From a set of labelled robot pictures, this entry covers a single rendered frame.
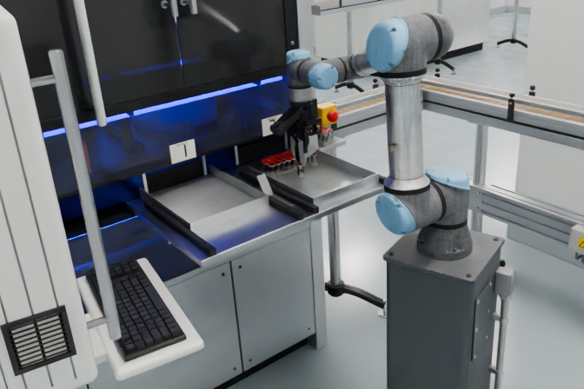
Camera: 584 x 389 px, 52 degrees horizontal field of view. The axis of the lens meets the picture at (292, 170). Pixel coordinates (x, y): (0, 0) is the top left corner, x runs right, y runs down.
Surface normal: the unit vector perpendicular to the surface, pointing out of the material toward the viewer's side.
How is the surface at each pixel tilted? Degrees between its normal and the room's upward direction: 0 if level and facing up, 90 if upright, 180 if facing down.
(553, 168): 90
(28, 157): 90
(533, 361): 0
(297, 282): 90
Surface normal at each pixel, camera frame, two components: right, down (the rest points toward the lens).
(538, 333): -0.06, -0.92
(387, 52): -0.86, 0.12
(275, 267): 0.60, 0.27
